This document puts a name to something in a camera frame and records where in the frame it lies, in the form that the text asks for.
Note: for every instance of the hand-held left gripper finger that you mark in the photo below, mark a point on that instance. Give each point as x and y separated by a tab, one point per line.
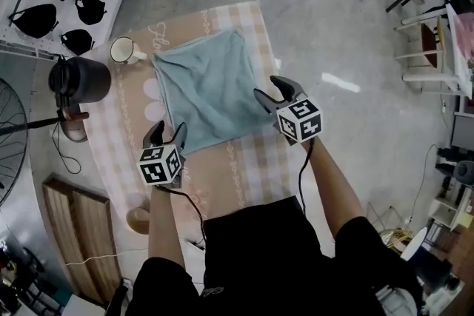
153	135
181	137

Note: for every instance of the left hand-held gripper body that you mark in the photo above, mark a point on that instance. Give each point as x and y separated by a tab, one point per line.
157	168

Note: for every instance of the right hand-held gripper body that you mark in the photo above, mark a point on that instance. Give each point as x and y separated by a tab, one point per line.
300	120

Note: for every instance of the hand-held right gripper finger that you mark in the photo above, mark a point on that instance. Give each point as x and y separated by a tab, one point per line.
290	89
266	103

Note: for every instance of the light blue towel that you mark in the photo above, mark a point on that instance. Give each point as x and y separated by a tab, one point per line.
211	85

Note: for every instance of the person's left forearm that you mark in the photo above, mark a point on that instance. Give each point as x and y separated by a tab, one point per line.
163	225

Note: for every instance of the person's right forearm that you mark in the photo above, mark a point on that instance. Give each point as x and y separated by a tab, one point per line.
333	188

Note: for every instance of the tan bowl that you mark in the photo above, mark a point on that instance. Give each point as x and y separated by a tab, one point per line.
137	220

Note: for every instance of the floral beige tablecloth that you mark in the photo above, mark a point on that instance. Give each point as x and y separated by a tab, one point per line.
237	174

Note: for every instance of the black floor fan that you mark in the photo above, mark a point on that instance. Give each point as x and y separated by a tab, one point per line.
74	131

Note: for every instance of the dark grey kettle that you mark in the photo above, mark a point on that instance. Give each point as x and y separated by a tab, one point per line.
83	79

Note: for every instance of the white enamel mug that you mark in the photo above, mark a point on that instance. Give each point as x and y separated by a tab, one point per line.
121	50

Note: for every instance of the wooden pallet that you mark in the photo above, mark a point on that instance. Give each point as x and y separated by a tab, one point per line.
81	233

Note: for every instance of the white wooden stool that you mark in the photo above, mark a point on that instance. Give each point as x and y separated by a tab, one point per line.
426	55

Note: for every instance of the person's black clothing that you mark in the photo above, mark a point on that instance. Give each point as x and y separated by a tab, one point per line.
266	262

